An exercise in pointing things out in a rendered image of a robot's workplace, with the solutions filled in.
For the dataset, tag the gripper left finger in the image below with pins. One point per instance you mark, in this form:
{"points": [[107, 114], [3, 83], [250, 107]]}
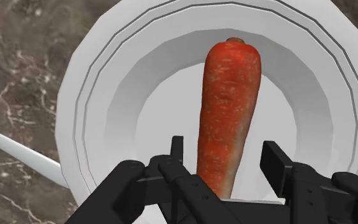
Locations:
{"points": [[178, 183]]}

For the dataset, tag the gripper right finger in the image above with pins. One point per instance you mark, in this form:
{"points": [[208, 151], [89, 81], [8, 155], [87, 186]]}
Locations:
{"points": [[309, 186]]}

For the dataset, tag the orange carrot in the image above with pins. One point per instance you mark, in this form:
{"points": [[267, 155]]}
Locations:
{"points": [[226, 118]]}

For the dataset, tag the white plate with grey rings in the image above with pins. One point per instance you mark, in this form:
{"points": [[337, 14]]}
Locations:
{"points": [[166, 102]]}

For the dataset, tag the white slender utensil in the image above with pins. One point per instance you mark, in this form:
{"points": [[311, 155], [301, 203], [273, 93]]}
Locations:
{"points": [[20, 152]]}

